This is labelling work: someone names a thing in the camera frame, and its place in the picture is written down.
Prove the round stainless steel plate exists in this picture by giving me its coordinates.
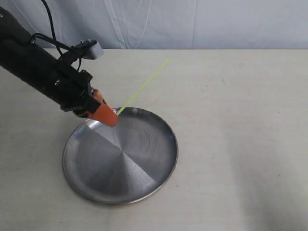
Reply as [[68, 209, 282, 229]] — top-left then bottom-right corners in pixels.
[[62, 107, 179, 205]]

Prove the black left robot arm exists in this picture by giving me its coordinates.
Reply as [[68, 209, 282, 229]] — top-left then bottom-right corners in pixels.
[[0, 8, 118, 127]]

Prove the thin green glow stick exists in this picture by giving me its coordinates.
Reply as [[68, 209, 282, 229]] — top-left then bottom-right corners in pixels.
[[115, 58, 171, 116]]

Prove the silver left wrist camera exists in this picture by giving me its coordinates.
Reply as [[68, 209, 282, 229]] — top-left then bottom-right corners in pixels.
[[72, 39, 104, 60]]

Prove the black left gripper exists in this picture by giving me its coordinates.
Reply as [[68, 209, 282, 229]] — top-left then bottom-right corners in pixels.
[[49, 63, 119, 127]]

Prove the white backdrop cloth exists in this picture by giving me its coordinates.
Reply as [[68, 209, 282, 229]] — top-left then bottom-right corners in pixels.
[[0, 0, 308, 49]]

